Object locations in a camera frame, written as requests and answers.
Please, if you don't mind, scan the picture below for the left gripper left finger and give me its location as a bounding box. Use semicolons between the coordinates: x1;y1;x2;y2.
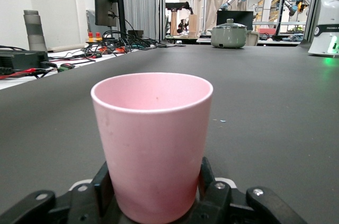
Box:
0;160;128;224

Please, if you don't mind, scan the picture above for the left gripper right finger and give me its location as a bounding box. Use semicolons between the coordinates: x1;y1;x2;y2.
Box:
185;156;308;224

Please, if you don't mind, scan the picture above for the pink plastic cup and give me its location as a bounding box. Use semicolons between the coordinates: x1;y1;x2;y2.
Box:
90;72;214;224

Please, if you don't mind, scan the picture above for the green terminal connector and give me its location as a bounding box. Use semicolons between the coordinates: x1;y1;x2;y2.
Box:
58;62;76;73

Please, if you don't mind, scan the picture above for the black power supply box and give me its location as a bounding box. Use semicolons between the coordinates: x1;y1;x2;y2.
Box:
0;50;50;77

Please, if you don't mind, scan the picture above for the pale green cooking pot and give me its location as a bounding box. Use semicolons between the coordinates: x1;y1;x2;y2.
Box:
207;22;251;49

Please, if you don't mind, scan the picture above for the beige chair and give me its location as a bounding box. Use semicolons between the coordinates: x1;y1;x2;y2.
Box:
245;30;261;47

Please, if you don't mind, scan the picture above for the yellow emergency stop box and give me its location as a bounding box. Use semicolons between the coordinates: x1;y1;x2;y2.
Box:
86;32;103;43

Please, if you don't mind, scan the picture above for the grey cylinder tube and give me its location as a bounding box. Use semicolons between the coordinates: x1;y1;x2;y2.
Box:
23;10;48;52

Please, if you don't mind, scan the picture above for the tall wooden box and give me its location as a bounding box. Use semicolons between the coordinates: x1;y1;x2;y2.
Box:
188;14;198;39

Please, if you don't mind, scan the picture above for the black background screen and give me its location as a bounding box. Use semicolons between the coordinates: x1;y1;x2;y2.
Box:
216;11;254;32

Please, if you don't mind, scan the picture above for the beige curtain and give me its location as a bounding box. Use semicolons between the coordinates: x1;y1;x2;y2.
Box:
193;0;226;34

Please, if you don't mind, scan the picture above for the grey pleated curtain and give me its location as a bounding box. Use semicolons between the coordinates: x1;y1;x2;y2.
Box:
105;0;159;40

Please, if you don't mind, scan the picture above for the red cable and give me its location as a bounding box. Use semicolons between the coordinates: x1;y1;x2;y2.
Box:
0;67;58;80

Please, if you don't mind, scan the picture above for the black cable tangle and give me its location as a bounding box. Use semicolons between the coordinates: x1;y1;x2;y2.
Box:
47;30;186;63

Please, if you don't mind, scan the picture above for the white duct pipe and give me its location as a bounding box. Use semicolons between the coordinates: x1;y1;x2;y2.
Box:
248;0;273;25

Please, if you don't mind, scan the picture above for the aluminium cell frame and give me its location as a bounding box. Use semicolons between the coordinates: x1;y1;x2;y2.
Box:
191;0;323;40

